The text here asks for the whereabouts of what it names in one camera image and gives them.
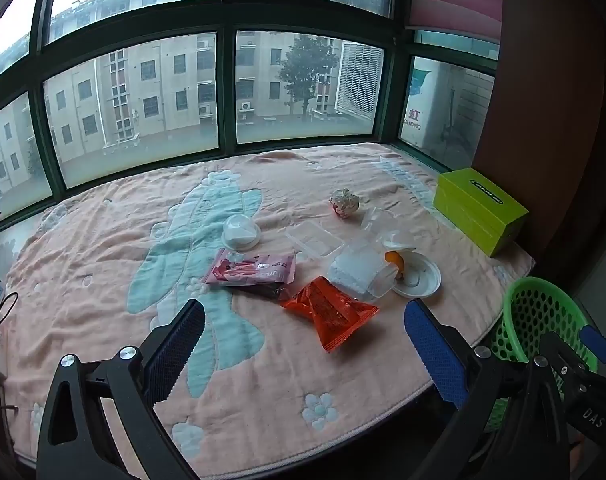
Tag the clear plastic cup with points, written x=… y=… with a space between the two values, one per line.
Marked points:
x=378 y=221

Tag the brown wooden wardrobe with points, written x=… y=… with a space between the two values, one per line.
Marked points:
x=543 y=115

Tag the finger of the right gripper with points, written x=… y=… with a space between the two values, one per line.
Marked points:
x=594 y=341

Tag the clear rectangular plastic tray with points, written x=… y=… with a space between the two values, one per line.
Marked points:
x=312 y=239

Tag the paper ball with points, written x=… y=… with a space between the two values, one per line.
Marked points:
x=344 y=203

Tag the green window frame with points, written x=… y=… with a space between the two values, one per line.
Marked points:
x=92 y=91

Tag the green plastic waste basket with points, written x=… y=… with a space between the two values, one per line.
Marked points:
x=531 y=308

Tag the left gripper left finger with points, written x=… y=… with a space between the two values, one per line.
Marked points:
x=75 y=440

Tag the white styrofoam block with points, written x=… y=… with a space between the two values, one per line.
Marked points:
x=354 y=272

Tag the clear dome lid with tissue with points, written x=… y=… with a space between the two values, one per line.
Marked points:
x=240 y=233

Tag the white round plastic lid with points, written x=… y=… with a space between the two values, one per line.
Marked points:
x=421 y=276

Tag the orange snack wrapper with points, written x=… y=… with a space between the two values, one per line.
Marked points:
x=335 y=315

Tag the pink cartoon blanket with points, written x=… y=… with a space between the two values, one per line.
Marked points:
x=102 y=269

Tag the pink snack wrapper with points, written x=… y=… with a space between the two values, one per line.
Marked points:
x=264 y=275

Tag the green shoe box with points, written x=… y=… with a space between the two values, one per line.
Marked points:
x=478 y=207

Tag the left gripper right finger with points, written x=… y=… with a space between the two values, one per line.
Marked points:
x=509 y=422

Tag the orange peel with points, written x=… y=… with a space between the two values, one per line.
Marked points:
x=397 y=259

